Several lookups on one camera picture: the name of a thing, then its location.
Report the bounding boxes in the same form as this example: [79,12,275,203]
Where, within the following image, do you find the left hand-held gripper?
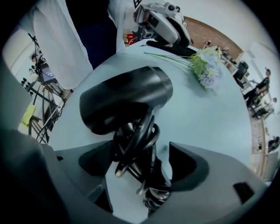
[132,0,194,48]

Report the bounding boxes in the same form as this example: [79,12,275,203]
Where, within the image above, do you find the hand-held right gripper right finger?
[140,141,270,224]

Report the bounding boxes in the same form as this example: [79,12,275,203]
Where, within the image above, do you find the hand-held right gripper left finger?
[41,140,132,224]

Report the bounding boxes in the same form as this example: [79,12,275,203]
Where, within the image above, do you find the black drawstring pouch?
[140,40,197,57]

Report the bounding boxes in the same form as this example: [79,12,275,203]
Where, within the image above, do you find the small black device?
[79,66,174,212]

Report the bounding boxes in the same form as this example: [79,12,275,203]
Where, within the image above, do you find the person's left forearm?
[107,0,136,53]

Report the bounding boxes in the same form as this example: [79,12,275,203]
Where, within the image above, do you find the red bag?
[123,32,136,46]

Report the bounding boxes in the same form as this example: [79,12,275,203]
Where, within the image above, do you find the artificial flower sprig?
[143,47,224,91]

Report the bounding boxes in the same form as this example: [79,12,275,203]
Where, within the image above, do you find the black office chair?
[233,61,249,88]

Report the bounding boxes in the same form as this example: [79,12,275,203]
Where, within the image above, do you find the green cloth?
[21,104,37,126]

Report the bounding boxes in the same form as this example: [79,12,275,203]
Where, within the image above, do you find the person's white jacket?
[32,0,136,90]

